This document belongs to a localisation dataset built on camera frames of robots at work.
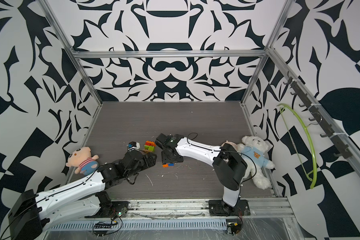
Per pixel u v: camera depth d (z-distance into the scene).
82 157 0.83
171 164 0.88
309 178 0.60
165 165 0.87
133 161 0.60
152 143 0.96
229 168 0.46
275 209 0.76
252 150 0.85
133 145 0.73
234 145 0.94
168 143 0.62
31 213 0.39
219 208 0.75
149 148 0.92
